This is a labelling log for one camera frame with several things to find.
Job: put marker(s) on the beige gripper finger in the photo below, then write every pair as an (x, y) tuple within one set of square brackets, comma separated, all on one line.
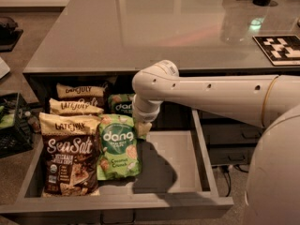
[(142, 129)]

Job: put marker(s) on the green dang chip bag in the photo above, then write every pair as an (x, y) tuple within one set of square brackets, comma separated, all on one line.
[(118, 140), (121, 104)]

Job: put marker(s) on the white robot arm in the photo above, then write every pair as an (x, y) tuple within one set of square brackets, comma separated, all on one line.
[(271, 102)]

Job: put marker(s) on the rear Late July tortilla bag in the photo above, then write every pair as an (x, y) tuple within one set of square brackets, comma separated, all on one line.
[(92, 95)]

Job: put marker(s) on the late july tortilla bag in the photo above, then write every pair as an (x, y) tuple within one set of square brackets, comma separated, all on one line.
[(73, 108), (92, 95), (70, 151)]

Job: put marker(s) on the open grey top drawer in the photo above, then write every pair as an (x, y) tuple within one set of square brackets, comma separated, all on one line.
[(177, 182)]

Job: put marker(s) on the front Late July tortilla bag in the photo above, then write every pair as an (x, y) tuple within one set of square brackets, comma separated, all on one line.
[(70, 151)]

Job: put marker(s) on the middle Late July tortilla bag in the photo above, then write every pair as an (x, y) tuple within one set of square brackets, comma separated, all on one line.
[(73, 108)]

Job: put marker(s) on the grey counter cabinet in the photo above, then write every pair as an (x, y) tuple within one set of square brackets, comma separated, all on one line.
[(95, 38)]

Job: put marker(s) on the closed grey side drawers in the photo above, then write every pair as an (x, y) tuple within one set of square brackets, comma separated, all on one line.
[(228, 142)]

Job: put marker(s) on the black plastic crate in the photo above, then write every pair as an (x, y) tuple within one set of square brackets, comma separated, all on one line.
[(15, 132)]

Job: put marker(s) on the dark object on mat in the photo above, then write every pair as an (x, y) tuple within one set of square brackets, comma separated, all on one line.
[(9, 34)]

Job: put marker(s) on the black white fiducial marker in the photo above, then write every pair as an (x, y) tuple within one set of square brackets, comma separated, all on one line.
[(282, 50)]

